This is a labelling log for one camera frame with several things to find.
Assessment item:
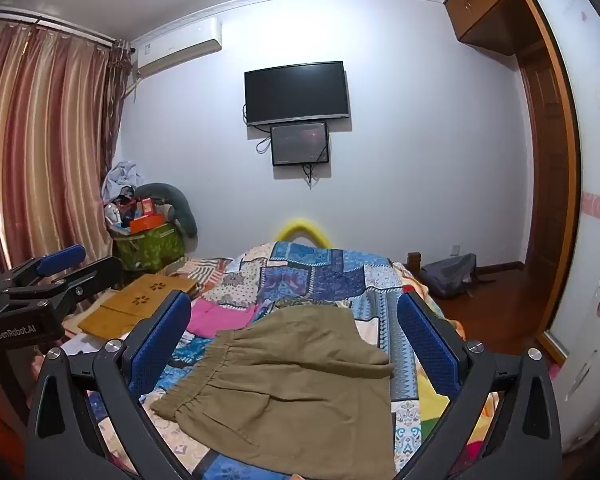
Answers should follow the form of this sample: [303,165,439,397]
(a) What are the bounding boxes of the curtain rail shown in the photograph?
[0,5,132,50]

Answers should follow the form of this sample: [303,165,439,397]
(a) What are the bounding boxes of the wooden door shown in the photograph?
[517,42,581,361]

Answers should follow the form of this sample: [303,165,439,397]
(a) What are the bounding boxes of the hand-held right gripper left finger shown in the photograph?
[25,290,193,480]

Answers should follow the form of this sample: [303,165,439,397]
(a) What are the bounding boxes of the orange striped blanket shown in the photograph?
[177,256,234,287]

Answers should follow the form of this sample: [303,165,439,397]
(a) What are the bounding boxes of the patchwork blanket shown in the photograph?
[87,241,501,480]

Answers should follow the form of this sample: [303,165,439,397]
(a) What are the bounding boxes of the large black wall television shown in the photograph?
[244,61,352,127]

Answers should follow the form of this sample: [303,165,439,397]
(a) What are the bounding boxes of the white air conditioner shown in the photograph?
[132,17,223,79]

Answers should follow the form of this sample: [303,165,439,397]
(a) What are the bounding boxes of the olive green cargo shorts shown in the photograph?
[150,305,398,480]

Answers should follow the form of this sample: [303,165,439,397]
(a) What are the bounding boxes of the white sliding wardrobe door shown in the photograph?
[527,0,600,456]

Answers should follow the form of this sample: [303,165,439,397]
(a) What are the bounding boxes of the white appliance with stickers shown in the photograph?
[550,276,600,455]

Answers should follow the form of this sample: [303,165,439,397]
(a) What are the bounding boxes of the pale blue crumpled clothes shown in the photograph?
[102,160,146,206]

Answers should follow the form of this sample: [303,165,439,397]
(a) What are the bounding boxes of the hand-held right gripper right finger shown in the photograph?
[395,290,563,480]

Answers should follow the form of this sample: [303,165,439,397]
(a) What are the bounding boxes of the grey long pillow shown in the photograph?
[135,182,200,239]

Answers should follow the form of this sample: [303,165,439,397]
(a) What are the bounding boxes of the striped pink curtain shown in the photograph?
[0,20,133,313]

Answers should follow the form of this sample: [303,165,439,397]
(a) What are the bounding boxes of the wooden lap desk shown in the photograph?
[77,272,201,338]

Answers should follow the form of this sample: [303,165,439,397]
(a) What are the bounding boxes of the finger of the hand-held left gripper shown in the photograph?
[7,256,124,311]
[0,245,87,288]

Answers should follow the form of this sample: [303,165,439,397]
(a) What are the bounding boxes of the green patterned bag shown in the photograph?
[112,222,187,274]

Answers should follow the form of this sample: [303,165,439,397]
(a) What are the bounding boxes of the grey backpack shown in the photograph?
[419,254,479,297]

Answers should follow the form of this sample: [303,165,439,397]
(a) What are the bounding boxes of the small black wall monitor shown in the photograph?
[270,121,331,167]

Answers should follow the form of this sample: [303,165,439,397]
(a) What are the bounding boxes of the orange flat box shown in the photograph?
[129,215,166,235]

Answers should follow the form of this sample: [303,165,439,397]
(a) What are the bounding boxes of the pink cloth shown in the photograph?
[186,297,261,339]

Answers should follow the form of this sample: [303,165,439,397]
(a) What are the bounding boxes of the yellow foam tube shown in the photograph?
[277,217,334,249]

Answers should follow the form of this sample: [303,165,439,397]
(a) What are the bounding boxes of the wooden overhead cabinet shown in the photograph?
[444,0,556,52]

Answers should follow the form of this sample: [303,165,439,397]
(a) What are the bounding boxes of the black monitor cable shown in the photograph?
[301,162,322,190]

